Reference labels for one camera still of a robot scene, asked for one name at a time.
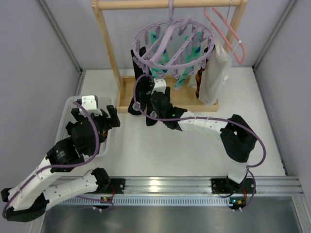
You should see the teal sock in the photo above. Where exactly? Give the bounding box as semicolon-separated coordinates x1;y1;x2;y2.
173;35;203;91
150;32;170;79

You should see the purple round clip hanger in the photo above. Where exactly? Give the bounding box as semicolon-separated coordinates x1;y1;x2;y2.
132;1;215;79

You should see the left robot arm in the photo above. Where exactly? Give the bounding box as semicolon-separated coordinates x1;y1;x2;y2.
1;102;121;222

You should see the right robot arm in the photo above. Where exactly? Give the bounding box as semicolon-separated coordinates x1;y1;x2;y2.
150;91;258;195

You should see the pink coat hanger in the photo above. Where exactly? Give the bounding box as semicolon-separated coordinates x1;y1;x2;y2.
204;7;246;65

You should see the white plastic basket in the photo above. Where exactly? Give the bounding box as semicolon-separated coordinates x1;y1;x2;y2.
54;96;112;157

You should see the brown argyle sock in basket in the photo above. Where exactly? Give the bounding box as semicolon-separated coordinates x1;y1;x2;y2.
102;121;112;139

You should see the wooden clothes rack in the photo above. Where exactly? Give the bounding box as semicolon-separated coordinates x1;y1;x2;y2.
91;0;248;113

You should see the red black argyle sock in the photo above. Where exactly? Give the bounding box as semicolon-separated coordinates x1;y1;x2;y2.
194;47;209;99

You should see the white cloth bag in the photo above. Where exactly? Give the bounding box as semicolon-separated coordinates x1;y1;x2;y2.
188;39;232;108

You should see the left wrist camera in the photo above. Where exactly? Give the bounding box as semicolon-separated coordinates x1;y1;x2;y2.
76;95;102;116

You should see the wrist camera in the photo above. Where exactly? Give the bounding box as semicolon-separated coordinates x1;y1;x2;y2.
151;79;167;94
76;95;102;116

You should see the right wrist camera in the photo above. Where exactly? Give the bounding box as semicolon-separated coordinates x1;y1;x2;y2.
151;79;167;94

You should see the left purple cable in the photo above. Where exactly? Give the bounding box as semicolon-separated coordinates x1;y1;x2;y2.
1;100;115;218

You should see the purple cable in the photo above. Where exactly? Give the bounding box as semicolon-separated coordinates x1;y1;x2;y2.
134;74;266;211
1;100;115;218

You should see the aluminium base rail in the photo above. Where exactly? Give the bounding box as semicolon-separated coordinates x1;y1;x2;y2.
44;176;303;209

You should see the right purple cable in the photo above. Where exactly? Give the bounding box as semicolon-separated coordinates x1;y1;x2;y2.
134;74;266;211

